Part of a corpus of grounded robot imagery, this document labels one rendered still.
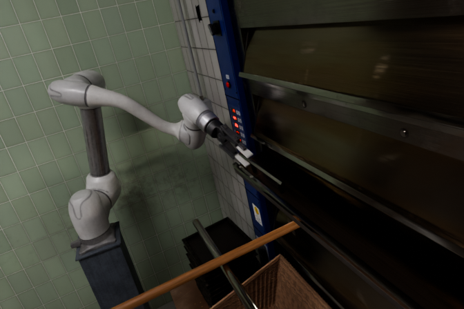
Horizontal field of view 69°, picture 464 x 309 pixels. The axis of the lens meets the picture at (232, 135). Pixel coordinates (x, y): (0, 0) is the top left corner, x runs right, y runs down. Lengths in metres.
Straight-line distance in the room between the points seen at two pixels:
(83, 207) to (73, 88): 0.57
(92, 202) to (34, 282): 0.94
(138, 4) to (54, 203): 1.29
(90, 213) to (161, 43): 1.06
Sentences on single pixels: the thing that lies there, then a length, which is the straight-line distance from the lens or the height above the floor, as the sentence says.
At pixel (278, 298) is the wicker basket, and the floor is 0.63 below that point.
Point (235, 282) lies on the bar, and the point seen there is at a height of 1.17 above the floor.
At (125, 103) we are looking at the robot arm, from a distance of 1.55.
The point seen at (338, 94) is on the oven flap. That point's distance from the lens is 0.85.
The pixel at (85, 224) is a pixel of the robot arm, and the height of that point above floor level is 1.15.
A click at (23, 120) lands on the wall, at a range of 2.17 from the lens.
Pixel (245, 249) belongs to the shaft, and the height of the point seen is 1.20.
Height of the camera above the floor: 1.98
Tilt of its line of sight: 21 degrees down
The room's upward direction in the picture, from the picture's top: 12 degrees counter-clockwise
